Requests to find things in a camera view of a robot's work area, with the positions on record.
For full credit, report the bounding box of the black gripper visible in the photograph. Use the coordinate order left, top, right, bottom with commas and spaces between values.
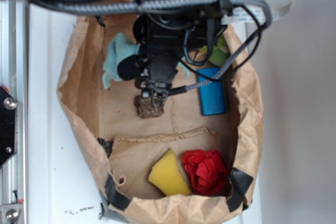
118, 14, 227, 106

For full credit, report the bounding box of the light blue terry cloth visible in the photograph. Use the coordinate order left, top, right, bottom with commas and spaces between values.
102, 33, 138, 90

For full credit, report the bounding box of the red crumpled cloth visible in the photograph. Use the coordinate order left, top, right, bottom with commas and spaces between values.
182, 150, 227, 196

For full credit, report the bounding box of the green plush toy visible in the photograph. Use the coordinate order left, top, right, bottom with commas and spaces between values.
197, 37, 230, 67

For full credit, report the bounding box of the brown rough stone chunk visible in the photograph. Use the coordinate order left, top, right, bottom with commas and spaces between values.
134, 95, 164, 119

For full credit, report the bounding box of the blue rectangular block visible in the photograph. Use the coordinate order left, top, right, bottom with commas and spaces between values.
197, 67, 226, 116

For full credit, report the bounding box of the brown paper bag tray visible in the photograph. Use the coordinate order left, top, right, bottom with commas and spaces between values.
57, 14, 264, 223

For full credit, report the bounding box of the yellow sponge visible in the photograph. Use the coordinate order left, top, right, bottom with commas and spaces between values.
148, 149, 191, 196

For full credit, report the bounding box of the white plastic bin lid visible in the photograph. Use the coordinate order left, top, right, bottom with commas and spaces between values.
27, 0, 264, 224

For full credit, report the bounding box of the thin black wire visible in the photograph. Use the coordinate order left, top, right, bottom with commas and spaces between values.
182, 18, 263, 80

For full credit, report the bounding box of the grey braided cable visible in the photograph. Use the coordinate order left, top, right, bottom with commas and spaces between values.
28, 0, 274, 95

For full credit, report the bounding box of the aluminium frame rail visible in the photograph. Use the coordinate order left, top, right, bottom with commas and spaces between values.
1, 0, 29, 223

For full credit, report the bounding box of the black metal bracket plate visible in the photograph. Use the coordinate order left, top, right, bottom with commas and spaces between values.
0, 87, 17, 168

